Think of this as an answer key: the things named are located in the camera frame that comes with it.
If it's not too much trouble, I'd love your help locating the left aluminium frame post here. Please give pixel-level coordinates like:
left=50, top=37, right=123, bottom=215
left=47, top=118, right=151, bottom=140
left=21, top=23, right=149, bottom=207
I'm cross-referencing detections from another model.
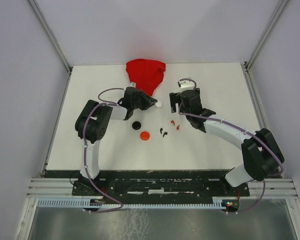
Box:
left=24, top=0, right=73, bottom=73

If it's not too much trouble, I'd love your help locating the black earbud charging case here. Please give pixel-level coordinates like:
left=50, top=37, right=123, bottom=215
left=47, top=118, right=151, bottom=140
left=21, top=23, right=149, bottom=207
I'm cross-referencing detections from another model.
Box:
left=131, top=121, right=142, bottom=130

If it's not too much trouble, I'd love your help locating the orange earbud charging case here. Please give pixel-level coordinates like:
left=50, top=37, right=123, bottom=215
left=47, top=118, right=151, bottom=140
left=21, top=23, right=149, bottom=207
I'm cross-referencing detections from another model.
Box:
left=140, top=131, right=150, bottom=141

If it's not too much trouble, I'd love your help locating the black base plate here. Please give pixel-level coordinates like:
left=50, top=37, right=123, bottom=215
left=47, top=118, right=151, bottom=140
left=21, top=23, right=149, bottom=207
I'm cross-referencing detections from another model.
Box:
left=72, top=170, right=250, bottom=204

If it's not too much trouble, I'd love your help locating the red cloth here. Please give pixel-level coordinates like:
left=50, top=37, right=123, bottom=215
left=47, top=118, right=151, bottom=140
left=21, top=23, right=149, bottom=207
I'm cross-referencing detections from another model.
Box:
left=126, top=58, right=166, bottom=97

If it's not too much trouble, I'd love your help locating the white cable duct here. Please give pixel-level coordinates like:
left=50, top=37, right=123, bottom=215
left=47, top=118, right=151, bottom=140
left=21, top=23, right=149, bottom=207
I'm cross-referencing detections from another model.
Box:
left=37, top=197, right=225, bottom=210

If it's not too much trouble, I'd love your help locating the aluminium front rail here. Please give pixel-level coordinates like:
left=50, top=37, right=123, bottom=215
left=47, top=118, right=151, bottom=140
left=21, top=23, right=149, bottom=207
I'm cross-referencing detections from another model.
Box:
left=26, top=178, right=299, bottom=200

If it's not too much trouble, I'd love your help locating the aluminium frame post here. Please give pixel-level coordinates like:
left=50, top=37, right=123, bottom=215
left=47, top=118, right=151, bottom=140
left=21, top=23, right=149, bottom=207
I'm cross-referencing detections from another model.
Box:
left=244, top=0, right=293, bottom=71
left=24, top=0, right=73, bottom=73

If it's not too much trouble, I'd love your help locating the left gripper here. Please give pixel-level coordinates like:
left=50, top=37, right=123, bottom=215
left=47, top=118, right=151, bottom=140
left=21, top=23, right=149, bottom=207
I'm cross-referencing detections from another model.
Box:
left=131, top=89, right=157, bottom=111

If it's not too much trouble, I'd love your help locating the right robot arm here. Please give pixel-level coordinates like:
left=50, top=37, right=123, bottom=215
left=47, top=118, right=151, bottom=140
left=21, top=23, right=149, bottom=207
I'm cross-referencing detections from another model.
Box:
left=169, top=88, right=285, bottom=196

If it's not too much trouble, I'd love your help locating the right aluminium frame post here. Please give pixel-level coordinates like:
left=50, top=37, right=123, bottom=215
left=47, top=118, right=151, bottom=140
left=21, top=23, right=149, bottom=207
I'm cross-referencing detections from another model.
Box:
left=244, top=0, right=293, bottom=71

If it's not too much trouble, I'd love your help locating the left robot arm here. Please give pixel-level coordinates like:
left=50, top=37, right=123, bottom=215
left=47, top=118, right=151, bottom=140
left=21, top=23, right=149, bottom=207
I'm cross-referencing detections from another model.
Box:
left=74, top=86, right=161, bottom=195

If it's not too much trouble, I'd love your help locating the white earbud charging case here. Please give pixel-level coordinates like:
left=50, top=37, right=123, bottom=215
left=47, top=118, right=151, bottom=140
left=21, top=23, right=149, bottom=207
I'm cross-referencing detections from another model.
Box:
left=155, top=101, right=163, bottom=108

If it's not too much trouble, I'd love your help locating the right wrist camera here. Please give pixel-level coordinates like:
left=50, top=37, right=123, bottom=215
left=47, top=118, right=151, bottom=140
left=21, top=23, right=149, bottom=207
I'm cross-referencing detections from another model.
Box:
left=177, top=77, right=196, bottom=92

